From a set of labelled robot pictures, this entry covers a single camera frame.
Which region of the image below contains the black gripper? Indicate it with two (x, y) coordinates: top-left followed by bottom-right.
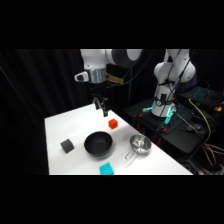
(88, 81), (110, 118)

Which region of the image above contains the red cube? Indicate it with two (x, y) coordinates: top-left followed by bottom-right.
(108, 118), (119, 130)

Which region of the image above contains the black bowl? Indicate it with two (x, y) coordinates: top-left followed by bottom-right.
(83, 130), (114, 158)

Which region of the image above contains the dark grey cube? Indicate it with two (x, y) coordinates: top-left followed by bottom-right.
(59, 138), (75, 155)

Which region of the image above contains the silver metal measuring cup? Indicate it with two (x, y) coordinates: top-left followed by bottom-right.
(124, 134), (152, 161)

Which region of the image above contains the cyan block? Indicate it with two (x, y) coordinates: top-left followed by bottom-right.
(98, 161), (115, 176)

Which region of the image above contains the black curtain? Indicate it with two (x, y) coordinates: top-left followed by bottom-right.
(0, 49), (224, 176)

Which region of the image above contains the green base light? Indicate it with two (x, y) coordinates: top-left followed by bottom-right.
(142, 99), (177, 126)

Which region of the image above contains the black robot stand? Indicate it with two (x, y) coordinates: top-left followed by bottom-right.
(122, 97), (224, 176)

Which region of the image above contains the black laptop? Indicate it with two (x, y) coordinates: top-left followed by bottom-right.
(176, 85), (224, 108)

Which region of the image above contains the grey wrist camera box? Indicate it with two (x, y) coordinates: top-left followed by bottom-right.
(73, 71), (90, 83)

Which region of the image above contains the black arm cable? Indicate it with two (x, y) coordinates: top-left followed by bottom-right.
(120, 49), (156, 86)

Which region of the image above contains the yellow cable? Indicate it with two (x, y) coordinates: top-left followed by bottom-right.
(188, 98), (224, 168)

